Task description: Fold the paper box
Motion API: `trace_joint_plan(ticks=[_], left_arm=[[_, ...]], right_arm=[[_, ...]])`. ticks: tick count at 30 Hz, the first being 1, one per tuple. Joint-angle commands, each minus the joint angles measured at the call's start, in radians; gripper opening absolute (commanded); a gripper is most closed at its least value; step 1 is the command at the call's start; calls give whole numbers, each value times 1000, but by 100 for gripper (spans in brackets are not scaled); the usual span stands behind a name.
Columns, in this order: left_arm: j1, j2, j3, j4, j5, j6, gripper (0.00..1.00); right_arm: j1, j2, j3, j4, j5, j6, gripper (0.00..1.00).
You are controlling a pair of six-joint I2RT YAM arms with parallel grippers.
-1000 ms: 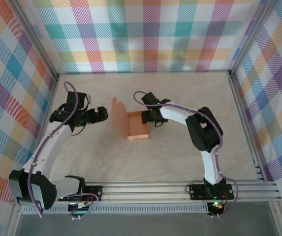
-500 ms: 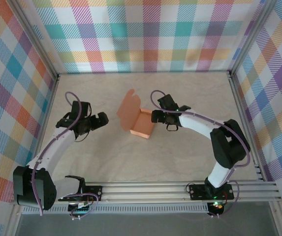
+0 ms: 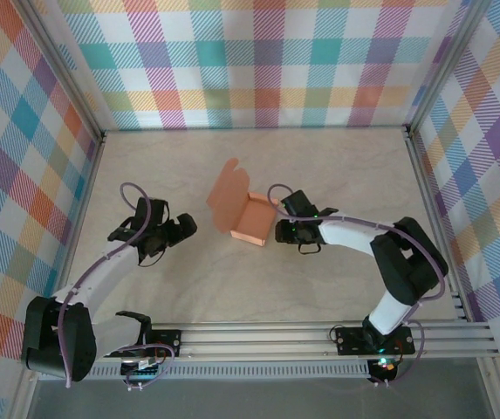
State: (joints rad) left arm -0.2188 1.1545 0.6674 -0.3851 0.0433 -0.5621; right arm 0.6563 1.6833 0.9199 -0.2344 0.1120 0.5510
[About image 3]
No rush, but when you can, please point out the orange paper box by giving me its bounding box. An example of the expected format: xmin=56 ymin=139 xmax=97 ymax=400
xmin=205 ymin=157 xmax=277 ymax=248

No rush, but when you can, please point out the grey metal panel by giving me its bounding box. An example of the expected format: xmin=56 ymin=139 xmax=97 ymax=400
xmin=9 ymin=361 xmax=500 ymax=419

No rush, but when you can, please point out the aluminium side rail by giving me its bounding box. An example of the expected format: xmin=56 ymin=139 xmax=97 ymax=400
xmin=46 ymin=130 xmax=107 ymax=328
xmin=404 ymin=126 xmax=473 ymax=322

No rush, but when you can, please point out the aluminium mounting rail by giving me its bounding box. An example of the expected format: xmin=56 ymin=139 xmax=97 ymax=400
xmin=17 ymin=320 xmax=500 ymax=363

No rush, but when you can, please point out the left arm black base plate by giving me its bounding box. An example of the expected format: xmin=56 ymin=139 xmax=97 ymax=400
xmin=138 ymin=329 xmax=183 ymax=359

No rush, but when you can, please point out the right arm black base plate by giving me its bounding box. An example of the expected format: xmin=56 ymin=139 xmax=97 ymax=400
xmin=334 ymin=325 xmax=416 ymax=355

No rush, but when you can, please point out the slotted grey cable duct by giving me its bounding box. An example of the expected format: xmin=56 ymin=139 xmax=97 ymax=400
xmin=87 ymin=364 xmax=373 ymax=381

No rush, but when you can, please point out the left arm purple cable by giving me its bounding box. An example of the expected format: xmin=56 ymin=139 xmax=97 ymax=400
xmin=57 ymin=182 xmax=176 ymax=392

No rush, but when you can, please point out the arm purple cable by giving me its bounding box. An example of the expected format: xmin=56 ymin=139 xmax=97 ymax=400
xmin=266 ymin=182 xmax=448 ymax=388
xmin=57 ymin=182 xmax=176 ymax=392

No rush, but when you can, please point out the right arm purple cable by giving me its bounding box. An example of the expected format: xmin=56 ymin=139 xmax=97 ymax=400
xmin=266 ymin=182 xmax=448 ymax=388

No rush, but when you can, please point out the aluminium frame post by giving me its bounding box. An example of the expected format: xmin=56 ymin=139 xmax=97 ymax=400
xmin=404 ymin=0 xmax=490 ymax=137
xmin=13 ymin=0 xmax=107 ymax=141

